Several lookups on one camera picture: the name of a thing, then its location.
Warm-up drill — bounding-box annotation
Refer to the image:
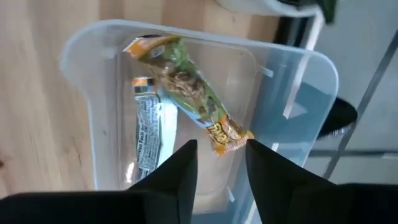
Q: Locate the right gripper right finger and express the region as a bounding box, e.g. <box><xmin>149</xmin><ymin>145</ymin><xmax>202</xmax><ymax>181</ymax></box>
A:
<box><xmin>245</xmin><ymin>138</ymin><xmax>398</xmax><ymax>224</ymax></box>

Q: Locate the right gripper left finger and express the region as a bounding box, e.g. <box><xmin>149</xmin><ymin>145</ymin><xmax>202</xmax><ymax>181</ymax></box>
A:
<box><xmin>0</xmin><ymin>139</ymin><xmax>199</xmax><ymax>224</ymax></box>

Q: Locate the green orange Chewy granola bar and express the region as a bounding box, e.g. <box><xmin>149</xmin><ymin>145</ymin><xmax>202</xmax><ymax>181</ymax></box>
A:
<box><xmin>132</xmin><ymin>76</ymin><xmax>178</xmax><ymax>184</ymax></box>
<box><xmin>123</xmin><ymin>33</ymin><xmax>256</xmax><ymax>157</ymax></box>

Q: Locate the clear plastic bin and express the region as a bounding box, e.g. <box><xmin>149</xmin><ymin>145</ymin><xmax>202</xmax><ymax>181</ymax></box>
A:
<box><xmin>58</xmin><ymin>19</ymin><xmax>340</xmax><ymax>224</ymax></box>

